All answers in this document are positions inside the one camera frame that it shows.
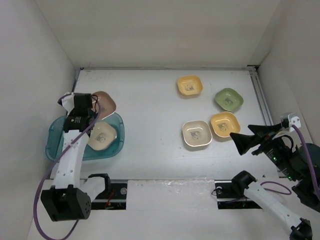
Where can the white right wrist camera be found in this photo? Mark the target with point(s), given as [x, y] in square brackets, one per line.
[289, 120]

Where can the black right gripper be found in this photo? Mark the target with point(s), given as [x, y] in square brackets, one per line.
[243, 142]

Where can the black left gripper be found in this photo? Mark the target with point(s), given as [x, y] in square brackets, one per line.
[72, 114]

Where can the yellow panda plate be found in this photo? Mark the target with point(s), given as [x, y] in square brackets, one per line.
[189, 85]
[224, 123]

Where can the aluminium rail frame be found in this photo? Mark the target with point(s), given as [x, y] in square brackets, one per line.
[251, 69]

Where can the cream panda plate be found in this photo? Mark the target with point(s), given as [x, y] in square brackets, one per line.
[196, 135]
[102, 136]

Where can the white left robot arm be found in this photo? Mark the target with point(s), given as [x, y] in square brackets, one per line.
[67, 199]

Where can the brown panda plate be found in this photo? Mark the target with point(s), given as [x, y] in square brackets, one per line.
[103, 103]

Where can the green panda plate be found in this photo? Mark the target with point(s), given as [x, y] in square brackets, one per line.
[229, 99]

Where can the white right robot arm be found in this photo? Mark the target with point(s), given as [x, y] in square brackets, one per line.
[307, 190]

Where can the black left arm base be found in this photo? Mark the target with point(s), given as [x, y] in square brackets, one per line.
[115, 199]

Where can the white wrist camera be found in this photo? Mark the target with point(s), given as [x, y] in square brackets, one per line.
[289, 120]
[67, 102]

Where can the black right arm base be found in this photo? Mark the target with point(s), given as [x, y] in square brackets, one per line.
[230, 193]

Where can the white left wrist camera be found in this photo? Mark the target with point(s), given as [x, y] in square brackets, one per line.
[67, 102]

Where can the teal transparent plastic bin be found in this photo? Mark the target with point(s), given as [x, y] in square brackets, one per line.
[55, 139]

